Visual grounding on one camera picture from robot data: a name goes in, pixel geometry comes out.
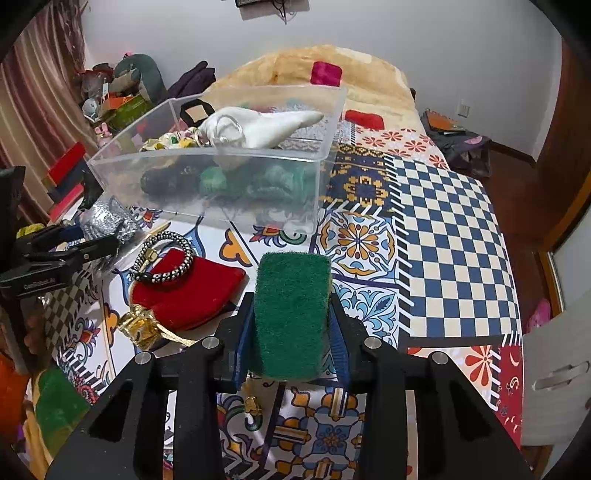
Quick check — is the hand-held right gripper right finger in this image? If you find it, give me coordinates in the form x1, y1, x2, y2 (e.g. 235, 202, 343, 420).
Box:
323, 295, 537, 480

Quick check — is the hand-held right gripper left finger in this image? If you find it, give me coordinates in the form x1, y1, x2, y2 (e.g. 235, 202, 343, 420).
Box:
44, 294, 259, 480

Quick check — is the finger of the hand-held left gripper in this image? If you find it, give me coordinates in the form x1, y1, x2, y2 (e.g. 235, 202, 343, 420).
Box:
14, 234, 122, 278
16, 223, 88, 252

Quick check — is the green scouring sponge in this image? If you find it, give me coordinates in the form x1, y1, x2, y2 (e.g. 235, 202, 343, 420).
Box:
250, 251, 334, 382

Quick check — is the clear plastic box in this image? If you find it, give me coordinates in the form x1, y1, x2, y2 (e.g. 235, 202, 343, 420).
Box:
87, 85, 348, 237

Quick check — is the silver glitter pouch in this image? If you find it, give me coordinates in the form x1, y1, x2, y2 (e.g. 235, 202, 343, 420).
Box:
78, 196, 140, 246

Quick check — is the red velvet pouch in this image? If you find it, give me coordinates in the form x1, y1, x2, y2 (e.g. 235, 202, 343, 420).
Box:
129, 249, 248, 331

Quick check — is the red flat box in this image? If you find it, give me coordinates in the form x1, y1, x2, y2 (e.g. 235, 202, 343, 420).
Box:
46, 141, 89, 186

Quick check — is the gold ribbon pouch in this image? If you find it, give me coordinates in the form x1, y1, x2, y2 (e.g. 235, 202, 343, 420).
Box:
117, 304, 195, 350

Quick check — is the dark knitted cloth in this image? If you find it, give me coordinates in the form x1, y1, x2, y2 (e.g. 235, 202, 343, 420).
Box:
141, 166, 204, 197

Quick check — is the orange cloth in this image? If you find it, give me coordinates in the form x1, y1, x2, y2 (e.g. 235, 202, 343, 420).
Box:
0, 357, 31, 432

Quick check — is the green fuzzy cloth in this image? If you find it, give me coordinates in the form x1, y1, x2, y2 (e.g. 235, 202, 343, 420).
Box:
34, 367, 92, 433

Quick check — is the floral fabric scrunchie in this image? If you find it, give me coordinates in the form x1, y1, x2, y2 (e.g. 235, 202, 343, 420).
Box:
141, 129, 205, 153

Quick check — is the striped curtain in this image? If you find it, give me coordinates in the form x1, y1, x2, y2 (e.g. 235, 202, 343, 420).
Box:
0, 0, 95, 224

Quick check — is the green box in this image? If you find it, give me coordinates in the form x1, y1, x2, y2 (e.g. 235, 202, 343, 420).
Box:
108, 95, 154, 131

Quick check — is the patterned bedsheet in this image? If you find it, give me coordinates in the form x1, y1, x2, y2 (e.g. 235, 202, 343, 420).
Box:
23, 108, 525, 480

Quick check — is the green knitted cloth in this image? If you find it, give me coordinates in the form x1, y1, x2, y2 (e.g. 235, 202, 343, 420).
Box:
198, 159, 320, 200

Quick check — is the green plush toy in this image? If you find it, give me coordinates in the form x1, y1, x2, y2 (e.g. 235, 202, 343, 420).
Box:
113, 53, 168, 101

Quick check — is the dark purple clothing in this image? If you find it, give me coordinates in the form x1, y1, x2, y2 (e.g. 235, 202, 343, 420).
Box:
166, 60, 217, 100

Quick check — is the pink slipper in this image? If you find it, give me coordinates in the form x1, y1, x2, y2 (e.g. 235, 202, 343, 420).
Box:
526, 298, 553, 331

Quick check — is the white satin pouch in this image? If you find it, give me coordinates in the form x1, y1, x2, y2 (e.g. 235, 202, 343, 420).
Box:
196, 108, 325, 151

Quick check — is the white cabinet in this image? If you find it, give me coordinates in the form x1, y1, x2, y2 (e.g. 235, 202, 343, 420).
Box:
521, 302, 591, 449

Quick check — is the dark bag with orange book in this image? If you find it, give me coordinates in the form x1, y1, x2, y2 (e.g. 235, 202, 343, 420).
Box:
419, 108, 493, 179

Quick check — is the beige fleece blanket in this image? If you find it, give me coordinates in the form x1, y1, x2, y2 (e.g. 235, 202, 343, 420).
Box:
203, 44, 424, 139

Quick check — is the black and white braided cord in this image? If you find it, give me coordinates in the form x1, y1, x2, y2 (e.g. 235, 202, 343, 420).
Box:
128, 231, 198, 285

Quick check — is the black wall device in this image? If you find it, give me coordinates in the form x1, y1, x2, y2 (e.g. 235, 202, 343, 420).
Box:
235, 0, 297, 23

